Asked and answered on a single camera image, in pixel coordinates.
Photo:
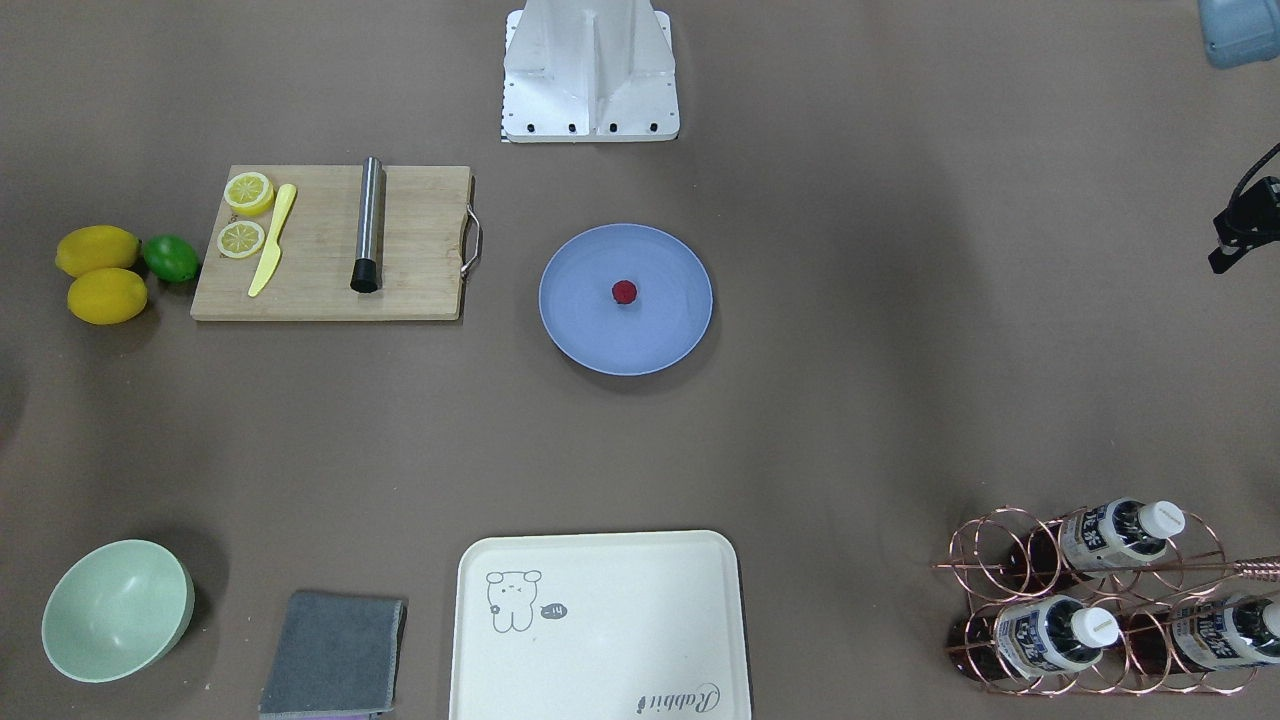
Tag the lemon half slice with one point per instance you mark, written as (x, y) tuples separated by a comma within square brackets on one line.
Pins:
[(240, 239), (249, 194)]

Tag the red strawberry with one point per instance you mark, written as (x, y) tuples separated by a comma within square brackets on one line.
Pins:
[(624, 292)]

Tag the copper wire bottle rack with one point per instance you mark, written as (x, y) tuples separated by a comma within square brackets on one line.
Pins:
[(1199, 571)]

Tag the green bowl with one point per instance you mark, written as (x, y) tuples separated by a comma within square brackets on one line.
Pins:
[(116, 611)]

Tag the yellow plastic knife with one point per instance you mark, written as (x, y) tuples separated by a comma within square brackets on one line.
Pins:
[(271, 252)]

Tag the green lime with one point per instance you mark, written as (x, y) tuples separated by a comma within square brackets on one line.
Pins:
[(170, 258)]

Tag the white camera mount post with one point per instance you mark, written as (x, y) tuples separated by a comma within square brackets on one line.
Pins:
[(589, 71)]

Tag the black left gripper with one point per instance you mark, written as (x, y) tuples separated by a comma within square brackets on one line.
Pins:
[(1224, 260)]

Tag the blue plate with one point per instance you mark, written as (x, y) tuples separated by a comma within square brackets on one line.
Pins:
[(668, 320)]

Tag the grey folded cloth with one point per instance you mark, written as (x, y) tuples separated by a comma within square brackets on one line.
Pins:
[(336, 658)]

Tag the steel cylinder black tip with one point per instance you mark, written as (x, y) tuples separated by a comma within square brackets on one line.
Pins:
[(366, 273)]

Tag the yellow lemon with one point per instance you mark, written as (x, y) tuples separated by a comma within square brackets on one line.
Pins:
[(107, 296), (96, 247)]

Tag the dark drink bottle white cap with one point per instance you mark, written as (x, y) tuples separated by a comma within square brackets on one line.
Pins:
[(1122, 534)]

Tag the dark drink bottle front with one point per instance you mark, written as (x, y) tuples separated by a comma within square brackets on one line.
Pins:
[(1239, 632)]

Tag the cream rectangular tray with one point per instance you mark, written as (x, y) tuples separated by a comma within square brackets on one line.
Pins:
[(643, 625)]

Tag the dark drink bottle middle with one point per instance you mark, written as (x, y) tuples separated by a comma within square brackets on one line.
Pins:
[(1053, 636)]

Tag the bamboo cutting board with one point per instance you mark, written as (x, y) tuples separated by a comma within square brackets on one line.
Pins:
[(425, 251)]

